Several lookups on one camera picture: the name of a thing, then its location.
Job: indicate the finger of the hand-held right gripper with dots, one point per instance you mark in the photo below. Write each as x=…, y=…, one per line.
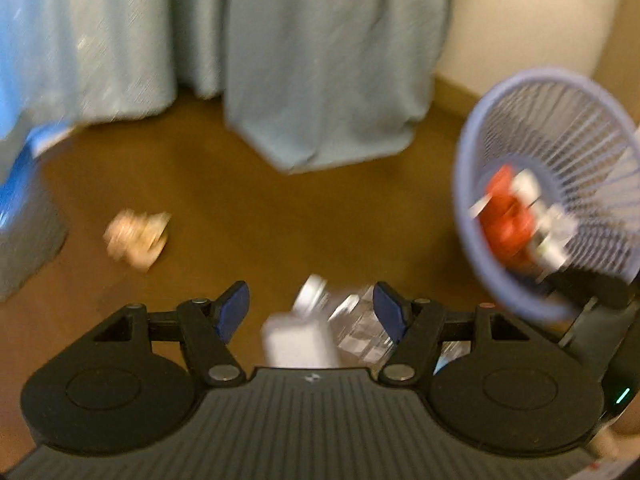
x=585, y=287

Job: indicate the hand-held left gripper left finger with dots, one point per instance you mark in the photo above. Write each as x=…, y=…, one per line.
x=232, y=312

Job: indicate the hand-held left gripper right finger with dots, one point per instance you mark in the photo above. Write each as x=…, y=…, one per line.
x=392, y=312

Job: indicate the clear plastic bottle green label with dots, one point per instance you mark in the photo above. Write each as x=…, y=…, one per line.
x=350, y=320

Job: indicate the orange plastic bag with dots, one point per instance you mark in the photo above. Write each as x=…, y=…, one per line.
x=505, y=230

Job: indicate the tan paper wrapper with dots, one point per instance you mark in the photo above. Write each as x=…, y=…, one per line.
x=137, y=240

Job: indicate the lavender plastic mesh basket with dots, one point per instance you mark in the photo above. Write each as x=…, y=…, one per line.
x=575, y=135

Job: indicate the grey and blue floor mat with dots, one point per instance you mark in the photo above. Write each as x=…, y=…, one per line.
x=25, y=225

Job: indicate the wide teal curtain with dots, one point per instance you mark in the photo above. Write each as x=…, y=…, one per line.
x=330, y=60

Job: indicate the narrow teal curtain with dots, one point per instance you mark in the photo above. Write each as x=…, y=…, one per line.
x=165, y=30

